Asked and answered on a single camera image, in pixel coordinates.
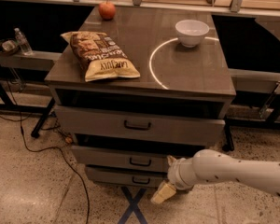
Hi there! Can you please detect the grey drawer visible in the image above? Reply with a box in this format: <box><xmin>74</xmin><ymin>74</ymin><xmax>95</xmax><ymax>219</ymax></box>
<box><xmin>55</xmin><ymin>105</ymin><xmax>225</xmax><ymax>146</ymax></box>
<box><xmin>85</xmin><ymin>166</ymin><xmax>166</xmax><ymax>188</ymax></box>
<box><xmin>71</xmin><ymin>146</ymin><xmax>169</xmax><ymax>173</ymax></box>

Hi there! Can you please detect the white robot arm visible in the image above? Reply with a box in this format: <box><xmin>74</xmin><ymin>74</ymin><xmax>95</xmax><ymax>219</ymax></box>
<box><xmin>151</xmin><ymin>149</ymin><xmax>280</xmax><ymax>204</ymax></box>

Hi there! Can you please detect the grey drawer cabinet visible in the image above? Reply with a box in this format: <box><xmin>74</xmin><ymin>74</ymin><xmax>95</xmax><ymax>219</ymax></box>
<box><xmin>44</xmin><ymin>5</ymin><xmax>237</xmax><ymax>189</ymax></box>

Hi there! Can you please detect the grey bottom drawer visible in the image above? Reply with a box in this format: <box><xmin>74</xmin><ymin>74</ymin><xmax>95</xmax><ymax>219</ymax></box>
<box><xmin>85</xmin><ymin>166</ymin><xmax>166</xmax><ymax>188</ymax></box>

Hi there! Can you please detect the grey top drawer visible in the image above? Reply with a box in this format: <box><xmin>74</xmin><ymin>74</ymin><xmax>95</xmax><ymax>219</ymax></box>
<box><xmin>55</xmin><ymin>105</ymin><xmax>225</xmax><ymax>146</ymax></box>

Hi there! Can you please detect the brown yellow chip bag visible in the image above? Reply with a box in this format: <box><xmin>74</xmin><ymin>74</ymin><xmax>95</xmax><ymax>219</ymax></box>
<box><xmin>61</xmin><ymin>31</ymin><xmax>140</xmax><ymax>82</ymax></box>

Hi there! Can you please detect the white bowl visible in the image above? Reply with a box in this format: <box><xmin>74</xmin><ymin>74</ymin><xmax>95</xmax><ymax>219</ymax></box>
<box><xmin>175</xmin><ymin>20</ymin><xmax>210</xmax><ymax>48</ymax></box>

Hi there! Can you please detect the grey side bench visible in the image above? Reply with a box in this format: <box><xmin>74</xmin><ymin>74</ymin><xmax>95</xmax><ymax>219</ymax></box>
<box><xmin>0</xmin><ymin>51</ymin><xmax>61</xmax><ymax>71</ymax></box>

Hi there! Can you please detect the red apple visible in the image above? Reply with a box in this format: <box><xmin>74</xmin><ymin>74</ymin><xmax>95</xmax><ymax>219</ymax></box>
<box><xmin>98</xmin><ymin>1</ymin><xmax>116</xmax><ymax>21</ymax></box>

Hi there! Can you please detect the clear plastic water bottle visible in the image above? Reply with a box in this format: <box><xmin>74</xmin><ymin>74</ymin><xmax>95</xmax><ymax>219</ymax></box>
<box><xmin>14</xmin><ymin>28</ymin><xmax>33</xmax><ymax>55</ymax></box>

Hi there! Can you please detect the small round dish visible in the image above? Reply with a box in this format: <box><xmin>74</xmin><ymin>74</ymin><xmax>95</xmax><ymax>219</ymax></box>
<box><xmin>0</xmin><ymin>39</ymin><xmax>19</xmax><ymax>56</ymax></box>

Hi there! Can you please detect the black floor cable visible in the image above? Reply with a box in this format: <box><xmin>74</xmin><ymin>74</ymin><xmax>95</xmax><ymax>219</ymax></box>
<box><xmin>0</xmin><ymin>47</ymin><xmax>91</xmax><ymax>224</ymax></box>

